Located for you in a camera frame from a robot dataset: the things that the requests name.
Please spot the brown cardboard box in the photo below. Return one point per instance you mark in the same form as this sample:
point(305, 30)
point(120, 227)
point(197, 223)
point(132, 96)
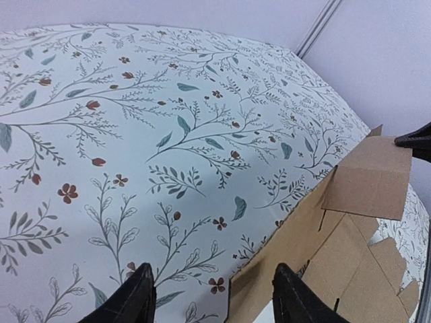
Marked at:
point(327, 241)

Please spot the floral patterned table mat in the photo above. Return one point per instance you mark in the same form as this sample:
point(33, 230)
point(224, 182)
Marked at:
point(123, 144)

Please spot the right aluminium corner post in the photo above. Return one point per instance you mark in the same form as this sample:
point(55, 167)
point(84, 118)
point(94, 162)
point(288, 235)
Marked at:
point(327, 13)

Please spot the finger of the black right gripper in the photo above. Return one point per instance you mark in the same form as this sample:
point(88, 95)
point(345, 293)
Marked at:
point(418, 141)

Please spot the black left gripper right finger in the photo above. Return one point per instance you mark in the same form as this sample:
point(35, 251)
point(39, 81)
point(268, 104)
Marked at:
point(294, 302)

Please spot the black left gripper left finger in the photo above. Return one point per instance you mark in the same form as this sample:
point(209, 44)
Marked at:
point(133, 302)

